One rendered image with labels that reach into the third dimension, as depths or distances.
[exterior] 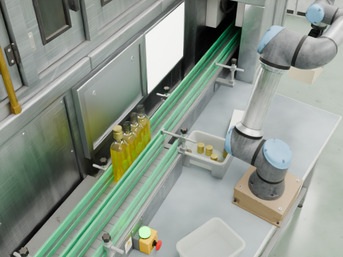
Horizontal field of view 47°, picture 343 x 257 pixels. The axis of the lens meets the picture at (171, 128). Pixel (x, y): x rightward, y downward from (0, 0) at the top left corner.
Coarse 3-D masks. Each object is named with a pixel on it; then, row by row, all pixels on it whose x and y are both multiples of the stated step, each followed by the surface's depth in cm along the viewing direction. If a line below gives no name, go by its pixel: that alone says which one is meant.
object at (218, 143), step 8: (192, 136) 194; (200, 136) 195; (208, 136) 193; (216, 136) 192; (192, 144) 196; (208, 144) 195; (216, 144) 193; (224, 144) 191; (192, 152) 193; (216, 152) 193; (208, 160) 179; (224, 160) 189
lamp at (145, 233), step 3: (141, 228) 150; (144, 228) 150; (147, 228) 150; (141, 231) 149; (144, 231) 149; (147, 231) 149; (150, 231) 150; (141, 234) 149; (144, 234) 148; (147, 234) 148; (150, 234) 150; (141, 237) 149; (144, 237) 149; (147, 237) 149
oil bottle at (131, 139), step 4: (132, 132) 156; (124, 136) 154; (128, 136) 154; (132, 136) 155; (136, 136) 157; (128, 140) 154; (132, 140) 155; (136, 140) 158; (132, 144) 156; (136, 144) 159; (132, 148) 157; (136, 148) 160; (132, 152) 158; (136, 152) 162; (132, 156) 159; (136, 156) 163; (132, 160) 160
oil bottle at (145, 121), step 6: (144, 114) 164; (138, 120) 162; (144, 120) 162; (144, 126) 163; (150, 126) 168; (144, 132) 165; (150, 132) 170; (144, 138) 167; (150, 138) 172; (144, 144) 169
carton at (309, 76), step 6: (288, 72) 192; (294, 72) 190; (300, 72) 188; (306, 72) 186; (312, 72) 184; (318, 72) 192; (294, 78) 192; (300, 78) 190; (306, 78) 188; (312, 78) 186
